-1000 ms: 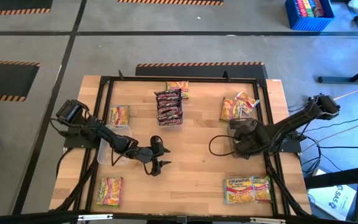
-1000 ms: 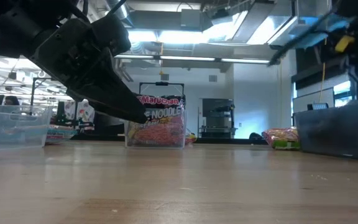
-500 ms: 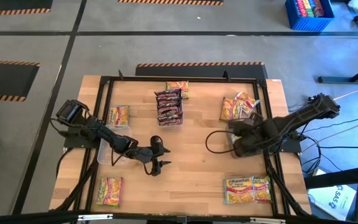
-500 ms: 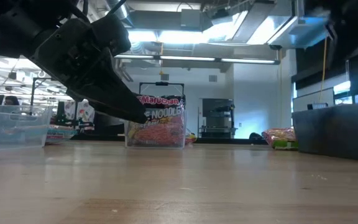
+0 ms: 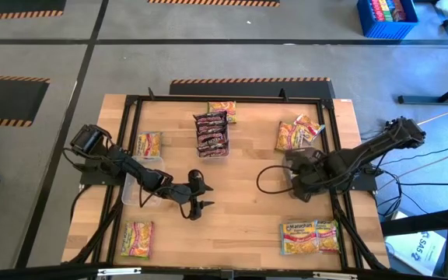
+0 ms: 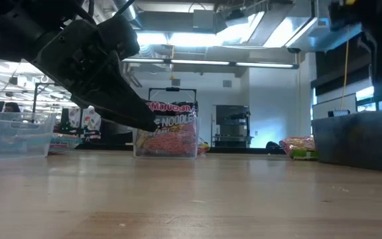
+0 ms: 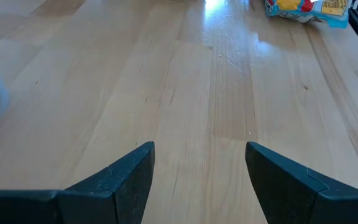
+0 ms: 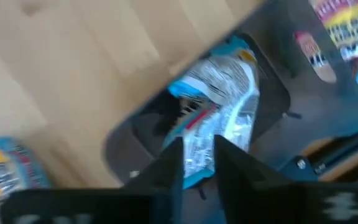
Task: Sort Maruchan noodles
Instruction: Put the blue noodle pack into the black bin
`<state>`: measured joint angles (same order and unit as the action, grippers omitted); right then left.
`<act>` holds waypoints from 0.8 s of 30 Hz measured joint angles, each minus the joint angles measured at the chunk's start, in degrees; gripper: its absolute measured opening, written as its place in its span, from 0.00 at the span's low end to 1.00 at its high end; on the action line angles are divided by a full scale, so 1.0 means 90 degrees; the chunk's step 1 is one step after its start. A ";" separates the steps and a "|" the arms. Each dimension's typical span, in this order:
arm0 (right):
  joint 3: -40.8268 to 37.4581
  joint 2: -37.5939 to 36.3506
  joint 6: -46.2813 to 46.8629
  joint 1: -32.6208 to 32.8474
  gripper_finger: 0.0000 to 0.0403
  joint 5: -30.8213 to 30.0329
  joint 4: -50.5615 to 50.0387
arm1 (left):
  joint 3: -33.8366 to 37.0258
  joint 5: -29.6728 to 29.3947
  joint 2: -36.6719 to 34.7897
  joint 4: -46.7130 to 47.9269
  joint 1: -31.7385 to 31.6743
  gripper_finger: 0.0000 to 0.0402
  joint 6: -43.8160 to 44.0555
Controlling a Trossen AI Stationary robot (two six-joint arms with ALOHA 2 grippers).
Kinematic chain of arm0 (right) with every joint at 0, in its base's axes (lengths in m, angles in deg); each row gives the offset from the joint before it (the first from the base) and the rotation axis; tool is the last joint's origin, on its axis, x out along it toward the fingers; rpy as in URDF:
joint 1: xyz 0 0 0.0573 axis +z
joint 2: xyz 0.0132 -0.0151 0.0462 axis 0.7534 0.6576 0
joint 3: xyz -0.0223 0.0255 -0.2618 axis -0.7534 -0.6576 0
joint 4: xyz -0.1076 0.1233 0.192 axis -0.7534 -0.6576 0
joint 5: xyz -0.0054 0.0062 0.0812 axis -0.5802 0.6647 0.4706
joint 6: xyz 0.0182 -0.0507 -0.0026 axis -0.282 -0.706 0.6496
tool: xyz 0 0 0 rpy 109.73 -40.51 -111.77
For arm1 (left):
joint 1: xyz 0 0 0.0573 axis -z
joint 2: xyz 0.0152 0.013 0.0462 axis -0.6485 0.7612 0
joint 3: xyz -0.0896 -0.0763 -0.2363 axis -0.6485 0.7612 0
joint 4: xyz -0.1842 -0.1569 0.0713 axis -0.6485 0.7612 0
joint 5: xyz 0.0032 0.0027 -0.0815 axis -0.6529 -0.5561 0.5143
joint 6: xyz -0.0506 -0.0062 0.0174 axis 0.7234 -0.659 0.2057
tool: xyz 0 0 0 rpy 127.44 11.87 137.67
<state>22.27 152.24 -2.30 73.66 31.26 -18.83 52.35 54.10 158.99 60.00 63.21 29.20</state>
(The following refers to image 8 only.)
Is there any dark grey plastic bin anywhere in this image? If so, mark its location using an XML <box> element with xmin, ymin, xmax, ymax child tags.
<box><xmin>103</xmin><ymin>0</ymin><xmax>358</xmax><ymax>224</ymax></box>

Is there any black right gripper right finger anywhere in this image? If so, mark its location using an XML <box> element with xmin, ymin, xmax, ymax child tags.
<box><xmin>214</xmin><ymin>135</ymin><xmax>319</xmax><ymax>224</ymax></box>

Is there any pink green noodle packet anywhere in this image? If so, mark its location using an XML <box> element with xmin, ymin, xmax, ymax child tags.
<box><xmin>294</xmin><ymin>0</ymin><xmax>358</xmax><ymax>84</ymax></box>

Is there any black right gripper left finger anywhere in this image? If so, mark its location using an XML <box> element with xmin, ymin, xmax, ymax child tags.
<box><xmin>110</xmin><ymin>136</ymin><xmax>185</xmax><ymax>224</ymax></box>

